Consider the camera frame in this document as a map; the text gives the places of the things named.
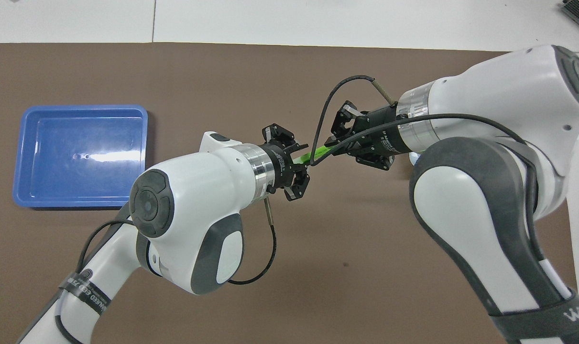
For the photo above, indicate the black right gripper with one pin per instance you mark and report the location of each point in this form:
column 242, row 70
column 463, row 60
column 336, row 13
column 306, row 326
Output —
column 382, row 131

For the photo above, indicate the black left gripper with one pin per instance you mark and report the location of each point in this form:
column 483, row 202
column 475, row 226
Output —
column 280, row 167

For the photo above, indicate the green pen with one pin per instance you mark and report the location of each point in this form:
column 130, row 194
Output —
column 320, row 152

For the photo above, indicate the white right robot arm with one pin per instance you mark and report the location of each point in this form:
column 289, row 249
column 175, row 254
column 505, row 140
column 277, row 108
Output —
column 509, row 95

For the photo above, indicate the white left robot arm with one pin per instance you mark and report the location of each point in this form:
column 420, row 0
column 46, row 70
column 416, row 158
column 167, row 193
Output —
column 193, row 205

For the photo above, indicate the blue plastic tray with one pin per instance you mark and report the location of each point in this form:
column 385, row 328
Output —
column 79, row 181

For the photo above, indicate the clear plastic cup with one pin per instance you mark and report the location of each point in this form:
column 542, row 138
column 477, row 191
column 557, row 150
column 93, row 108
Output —
column 413, row 158

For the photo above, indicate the brown table mat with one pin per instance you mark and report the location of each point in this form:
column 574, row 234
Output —
column 318, row 263

